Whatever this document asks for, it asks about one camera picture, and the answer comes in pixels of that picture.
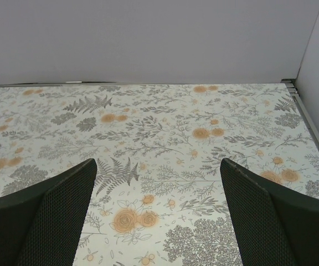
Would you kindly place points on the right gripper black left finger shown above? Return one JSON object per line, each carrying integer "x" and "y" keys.
{"x": 42, "y": 224}

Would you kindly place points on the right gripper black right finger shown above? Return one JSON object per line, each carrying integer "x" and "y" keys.
{"x": 273, "y": 225}

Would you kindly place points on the floral patterned table cloth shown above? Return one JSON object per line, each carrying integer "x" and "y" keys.
{"x": 158, "y": 198}

